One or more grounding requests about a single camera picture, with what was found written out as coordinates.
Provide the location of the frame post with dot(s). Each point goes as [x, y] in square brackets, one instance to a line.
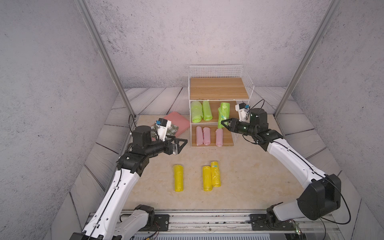
[90, 23]
[315, 41]

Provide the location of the pink bag roll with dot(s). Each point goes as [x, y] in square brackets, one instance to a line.
[199, 136]
[207, 136]
[219, 137]

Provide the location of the right frame post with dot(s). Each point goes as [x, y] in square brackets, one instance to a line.
[315, 41]

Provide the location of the bright green bag roll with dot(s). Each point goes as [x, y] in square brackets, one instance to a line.
[224, 113]

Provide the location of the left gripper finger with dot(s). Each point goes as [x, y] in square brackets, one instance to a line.
[177, 148]
[178, 141]

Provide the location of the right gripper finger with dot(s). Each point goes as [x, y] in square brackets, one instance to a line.
[231, 126]
[228, 121]

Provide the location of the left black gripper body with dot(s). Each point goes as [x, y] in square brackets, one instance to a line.
[171, 145]

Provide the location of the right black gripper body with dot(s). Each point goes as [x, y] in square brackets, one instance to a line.
[235, 125]

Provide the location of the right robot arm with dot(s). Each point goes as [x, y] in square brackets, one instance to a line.
[322, 192]

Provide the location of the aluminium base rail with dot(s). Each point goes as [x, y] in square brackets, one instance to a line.
[221, 225]

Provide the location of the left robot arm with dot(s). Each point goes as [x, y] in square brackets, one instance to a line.
[104, 224]

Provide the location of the yellow bag roll labelled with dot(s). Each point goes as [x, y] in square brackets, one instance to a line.
[215, 174]

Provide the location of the light green bag roll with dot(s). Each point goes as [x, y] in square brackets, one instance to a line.
[196, 112]

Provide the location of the left frame post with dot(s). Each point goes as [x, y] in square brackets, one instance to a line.
[90, 23]

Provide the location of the white wire wooden shelf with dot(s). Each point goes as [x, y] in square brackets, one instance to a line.
[217, 84]

